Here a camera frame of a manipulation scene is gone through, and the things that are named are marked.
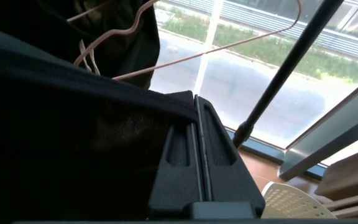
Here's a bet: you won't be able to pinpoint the beige curtain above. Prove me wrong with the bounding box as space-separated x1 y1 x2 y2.
314 144 358 219

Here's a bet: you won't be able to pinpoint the black garment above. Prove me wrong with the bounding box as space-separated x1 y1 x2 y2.
0 21 199 223

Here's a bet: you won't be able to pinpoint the black shorts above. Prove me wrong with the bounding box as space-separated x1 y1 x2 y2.
35 0 161 90

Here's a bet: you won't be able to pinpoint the pink clothes hanger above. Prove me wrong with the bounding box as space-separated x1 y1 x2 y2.
73 0 303 81
66 1 111 23

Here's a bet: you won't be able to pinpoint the black clothes rack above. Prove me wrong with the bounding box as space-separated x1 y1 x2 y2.
232 0 345 149

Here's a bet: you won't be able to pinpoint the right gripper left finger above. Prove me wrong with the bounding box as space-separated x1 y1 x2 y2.
147 122 203 219

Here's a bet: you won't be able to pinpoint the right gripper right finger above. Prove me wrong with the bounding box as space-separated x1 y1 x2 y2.
193 95 266 219

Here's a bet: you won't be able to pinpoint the white laundry basket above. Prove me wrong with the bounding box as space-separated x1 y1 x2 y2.
260 181 338 220

